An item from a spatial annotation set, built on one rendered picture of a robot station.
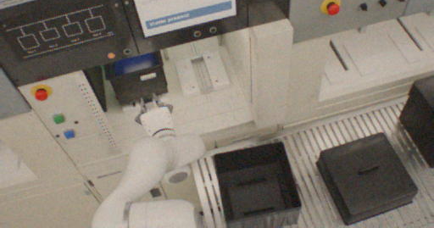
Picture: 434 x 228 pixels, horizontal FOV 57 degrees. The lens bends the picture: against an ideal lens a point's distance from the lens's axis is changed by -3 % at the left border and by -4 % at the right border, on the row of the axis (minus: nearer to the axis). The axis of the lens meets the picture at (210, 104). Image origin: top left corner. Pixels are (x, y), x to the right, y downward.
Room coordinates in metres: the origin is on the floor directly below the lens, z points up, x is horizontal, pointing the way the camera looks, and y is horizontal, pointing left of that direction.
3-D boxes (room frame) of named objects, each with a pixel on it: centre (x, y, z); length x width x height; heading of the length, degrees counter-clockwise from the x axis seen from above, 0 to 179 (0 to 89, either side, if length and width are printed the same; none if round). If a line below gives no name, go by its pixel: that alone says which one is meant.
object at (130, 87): (1.19, 0.28, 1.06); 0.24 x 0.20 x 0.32; 97
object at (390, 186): (0.64, -0.56, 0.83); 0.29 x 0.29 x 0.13; 9
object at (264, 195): (0.65, -0.12, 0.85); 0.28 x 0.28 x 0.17; 2
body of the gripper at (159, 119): (0.78, 0.18, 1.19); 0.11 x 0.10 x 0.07; 14
